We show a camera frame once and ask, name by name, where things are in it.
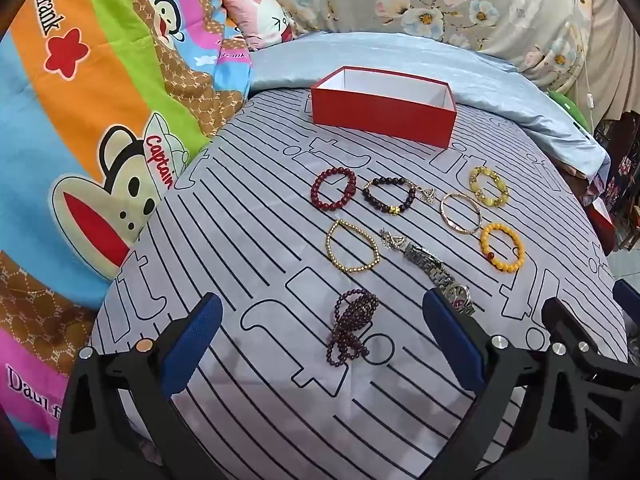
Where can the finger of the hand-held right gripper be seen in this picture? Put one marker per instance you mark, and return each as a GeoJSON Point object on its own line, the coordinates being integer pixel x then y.
{"type": "Point", "coordinates": [565, 317]}
{"type": "Point", "coordinates": [629, 297]}

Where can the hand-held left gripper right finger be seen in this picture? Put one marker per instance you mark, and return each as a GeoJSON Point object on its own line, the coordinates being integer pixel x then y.
{"type": "Point", "coordinates": [450, 340]}

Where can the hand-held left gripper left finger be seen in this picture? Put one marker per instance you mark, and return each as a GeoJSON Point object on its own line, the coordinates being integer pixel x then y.
{"type": "Point", "coordinates": [192, 342]}

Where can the silver metal wristwatch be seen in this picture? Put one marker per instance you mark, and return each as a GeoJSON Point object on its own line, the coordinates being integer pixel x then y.
{"type": "Point", "coordinates": [430, 265]}

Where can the long garnet bead strand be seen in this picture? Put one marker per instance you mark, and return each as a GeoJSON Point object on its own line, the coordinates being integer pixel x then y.
{"type": "Point", "coordinates": [350, 320]}

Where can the thin gold bangle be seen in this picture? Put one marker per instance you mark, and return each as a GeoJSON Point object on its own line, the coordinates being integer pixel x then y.
{"type": "Point", "coordinates": [452, 224]}

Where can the red cardboard box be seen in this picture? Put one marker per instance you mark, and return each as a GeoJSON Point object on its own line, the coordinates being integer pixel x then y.
{"type": "Point", "coordinates": [380, 120]}

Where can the silver dangling earring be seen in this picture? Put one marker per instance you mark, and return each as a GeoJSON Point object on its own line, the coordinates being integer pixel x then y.
{"type": "Point", "coordinates": [392, 241]}
{"type": "Point", "coordinates": [427, 194]}

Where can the dark patterned cloth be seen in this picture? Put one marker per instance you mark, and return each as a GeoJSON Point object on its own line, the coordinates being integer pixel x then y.
{"type": "Point", "coordinates": [622, 175]}

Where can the grey black-lined bed sheet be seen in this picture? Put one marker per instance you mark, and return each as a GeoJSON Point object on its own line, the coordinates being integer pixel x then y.
{"type": "Point", "coordinates": [250, 210]}

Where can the green plastic object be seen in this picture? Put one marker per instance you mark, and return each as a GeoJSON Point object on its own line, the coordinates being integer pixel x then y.
{"type": "Point", "coordinates": [575, 110]}

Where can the light blue quilt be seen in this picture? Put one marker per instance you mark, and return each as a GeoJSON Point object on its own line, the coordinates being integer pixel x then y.
{"type": "Point", "coordinates": [500, 75]}

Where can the colourful cartoon monkey blanket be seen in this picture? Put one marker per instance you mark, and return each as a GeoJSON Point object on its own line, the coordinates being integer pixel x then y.
{"type": "Point", "coordinates": [75, 110]}

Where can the pink cartoon cushion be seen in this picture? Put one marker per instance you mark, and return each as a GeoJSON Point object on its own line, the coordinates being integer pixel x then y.
{"type": "Point", "coordinates": [255, 15]}

